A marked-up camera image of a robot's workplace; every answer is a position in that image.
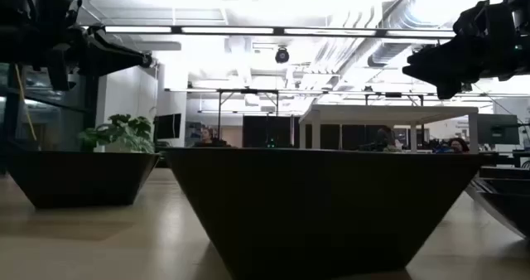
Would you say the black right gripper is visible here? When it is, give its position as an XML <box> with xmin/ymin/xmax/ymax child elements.
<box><xmin>401</xmin><ymin>1</ymin><xmax>519</xmax><ymax>101</ymax></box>

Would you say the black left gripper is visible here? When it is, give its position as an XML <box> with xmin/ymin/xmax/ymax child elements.
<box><xmin>39</xmin><ymin>0</ymin><xmax>142</xmax><ymax>93</ymax></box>

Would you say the black leaf-shaped mini plate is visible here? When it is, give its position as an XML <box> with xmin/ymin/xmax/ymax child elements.
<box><xmin>465</xmin><ymin>176</ymin><xmax>530</xmax><ymax>240</ymax></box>

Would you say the black wavy square mini plate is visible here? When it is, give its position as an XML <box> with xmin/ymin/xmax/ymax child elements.
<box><xmin>7</xmin><ymin>148</ymin><xmax>161</xmax><ymax>210</ymax></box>
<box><xmin>164</xmin><ymin>147</ymin><xmax>484</xmax><ymax>280</ymax></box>

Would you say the black ceiling spotlight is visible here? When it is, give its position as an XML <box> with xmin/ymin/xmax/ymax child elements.
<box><xmin>138</xmin><ymin>51</ymin><xmax>155</xmax><ymax>69</ymax></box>
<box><xmin>274</xmin><ymin>46</ymin><xmax>291</xmax><ymax>65</ymax></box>

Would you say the green artificial plant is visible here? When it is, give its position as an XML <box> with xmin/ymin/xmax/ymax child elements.
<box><xmin>77</xmin><ymin>113</ymin><xmax>157</xmax><ymax>154</ymax></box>

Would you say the white perforated metal shelf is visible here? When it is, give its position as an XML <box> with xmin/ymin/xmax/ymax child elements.
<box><xmin>298</xmin><ymin>104</ymin><xmax>480</xmax><ymax>153</ymax></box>

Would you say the person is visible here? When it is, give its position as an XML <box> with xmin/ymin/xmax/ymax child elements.
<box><xmin>192</xmin><ymin>126</ymin><xmax>229</xmax><ymax>149</ymax></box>
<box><xmin>358</xmin><ymin>124</ymin><xmax>401</xmax><ymax>153</ymax></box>
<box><xmin>447</xmin><ymin>136</ymin><xmax>471</xmax><ymax>154</ymax></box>

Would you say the black desk monitor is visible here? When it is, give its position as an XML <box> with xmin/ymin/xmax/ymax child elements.
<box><xmin>476</xmin><ymin>113</ymin><xmax>521</xmax><ymax>146</ymax></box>

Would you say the long ceiling light bar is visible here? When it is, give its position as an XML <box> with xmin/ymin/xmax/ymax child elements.
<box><xmin>103</xmin><ymin>25</ymin><xmax>456</xmax><ymax>39</ymax></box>

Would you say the black background rig frame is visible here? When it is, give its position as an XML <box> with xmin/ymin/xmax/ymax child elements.
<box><xmin>363</xmin><ymin>91</ymin><xmax>426</xmax><ymax>108</ymax></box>
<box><xmin>215</xmin><ymin>88</ymin><xmax>280</xmax><ymax>142</ymax></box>

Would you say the black wall monitor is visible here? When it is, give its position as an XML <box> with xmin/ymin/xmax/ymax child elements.
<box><xmin>153</xmin><ymin>113</ymin><xmax>183</xmax><ymax>142</ymax></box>

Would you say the yellow hanging cable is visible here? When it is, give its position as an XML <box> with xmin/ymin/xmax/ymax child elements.
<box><xmin>14</xmin><ymin>62</ymin><xmax>39</xmax><ymax>142</ymax></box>

